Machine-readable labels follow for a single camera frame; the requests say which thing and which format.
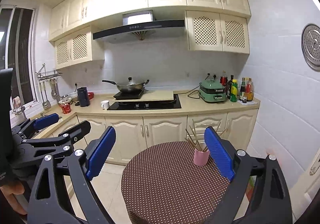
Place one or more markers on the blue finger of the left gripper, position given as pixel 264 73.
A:
pixel 44 122
pixel 76 133

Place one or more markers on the dark soy sauce bottle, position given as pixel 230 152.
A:
pixel 229 85

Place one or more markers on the red label sauce bottle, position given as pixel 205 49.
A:
pixel 224 79

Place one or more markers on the red container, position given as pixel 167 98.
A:
pixel 65 105

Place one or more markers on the cream lower kitchen cabinets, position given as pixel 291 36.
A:
pixel 134 134

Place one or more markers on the green bottle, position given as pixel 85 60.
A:
pixel 234 90

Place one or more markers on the range hood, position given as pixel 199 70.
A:
pixel 141 26

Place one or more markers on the green electric cooker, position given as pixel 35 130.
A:
pixel 212 91

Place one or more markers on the steel steamer plate on wall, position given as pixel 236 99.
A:
pixel 310 43

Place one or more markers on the person's left hand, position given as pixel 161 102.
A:
pixel 9 191

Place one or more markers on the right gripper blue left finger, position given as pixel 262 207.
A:
pixel 98 151

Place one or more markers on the black gas stove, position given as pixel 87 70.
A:
pixel 143 105

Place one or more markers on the orange sauce bottle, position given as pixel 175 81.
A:
pixel 249 90

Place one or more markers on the cream upper cabinets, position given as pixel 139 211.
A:
pixel 79 27

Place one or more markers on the black kettle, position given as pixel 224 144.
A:
pixel 83 97

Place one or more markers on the brown polka dot tablecloth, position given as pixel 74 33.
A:
pixel 162 184

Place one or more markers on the pink cylindrical cup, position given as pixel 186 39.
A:
pixel 201 157

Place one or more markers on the hanging utensil rack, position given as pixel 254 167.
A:
pixel 48 85

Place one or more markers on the white mug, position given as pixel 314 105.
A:
pixel 105 104

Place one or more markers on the beige cutting board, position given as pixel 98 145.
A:
pixel 157 95

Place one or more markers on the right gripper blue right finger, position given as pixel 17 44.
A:
pixel 219 154

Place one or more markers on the wok with lid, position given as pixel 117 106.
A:
pixel 129 86

